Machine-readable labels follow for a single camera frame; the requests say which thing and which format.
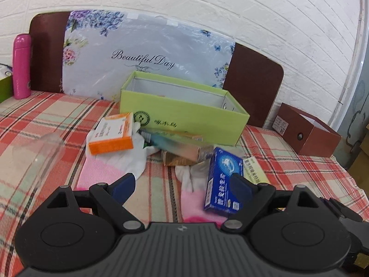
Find white pink sock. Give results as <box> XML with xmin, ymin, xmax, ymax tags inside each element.
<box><xmin>75</xmin><ymin>122</ymin><xmax>159</xmax><ymax>190</ymax></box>
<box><xmin>175</xmin><ymin>160</ymin><xmax>227</xmax><ymax>227</ymax></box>

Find yellow green flat packet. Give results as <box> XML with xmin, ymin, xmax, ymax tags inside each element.
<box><xmin>243</xmin><ymin>156</ymin><xmax>270</xmax><ymax>184</ymax></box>

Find blue medicine box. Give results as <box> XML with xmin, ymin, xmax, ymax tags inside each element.
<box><xmin>204</xmin><ymin>147</ymin><xmax>243</xmax><ymax>214</ymax></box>

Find small brown kraft box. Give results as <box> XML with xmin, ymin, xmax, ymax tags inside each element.
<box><xmin>161</xmin><ymin>150</ymin><xmax>196</xmax><ymax>166</ymax></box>

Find orange medicine box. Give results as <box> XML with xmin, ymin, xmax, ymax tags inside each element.
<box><xmin>88</xmin><ymin>113</ymin><xmax>133</xmax><ymax>155</ymax></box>

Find long silver teal box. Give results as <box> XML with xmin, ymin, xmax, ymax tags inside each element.
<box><xmin>139</xmin><ymin>129</ymin><xmax>214</xmax><ymax>163</ymax></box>

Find brown cardboard box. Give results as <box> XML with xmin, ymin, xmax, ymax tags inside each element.
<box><xmin>272</xmin><ymin>103</ymin><xmax>342</xmax><ymax>158</ymax></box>

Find clear plastic cup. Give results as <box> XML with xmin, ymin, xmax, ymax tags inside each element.
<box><xmin>12</xmin><ymin>132</ymin><xmax>65</xmax><ymax>190</ymax></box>

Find green cardboard shoe box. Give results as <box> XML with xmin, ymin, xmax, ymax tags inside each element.
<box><xmin>119</xmin><ymin>71</ymin><xmax>250</xmax><ymax>146</ymax></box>

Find plaid bed sheet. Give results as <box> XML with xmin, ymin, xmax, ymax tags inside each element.
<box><xmin>1</xmin><ymin>92</ymin><xmax>368</xmax><ymax>276</ymax></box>

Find dark brown wooden headboard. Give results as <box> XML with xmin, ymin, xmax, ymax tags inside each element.
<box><xmin>29</xmin><ymin>11</ymin><xmax>284</xmax><ymax>128</ymax></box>

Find floral plastic bedding bag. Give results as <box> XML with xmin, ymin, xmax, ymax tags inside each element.
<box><xmin>62</xmin><ymin>9</ymin><xmax>235</xmax><ymax>101</ymax></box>

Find small green tray box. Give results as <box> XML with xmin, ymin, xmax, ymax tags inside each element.
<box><xmin>0</xmin><ymin>63</ymin><xmax>13</xmax><ymax>102</ymax></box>

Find pink thermos bottle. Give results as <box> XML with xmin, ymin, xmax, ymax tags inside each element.
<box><xmin>12</xmin><ymin>34</ymin><xmax>31</xmax><ymax>99</ymax></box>

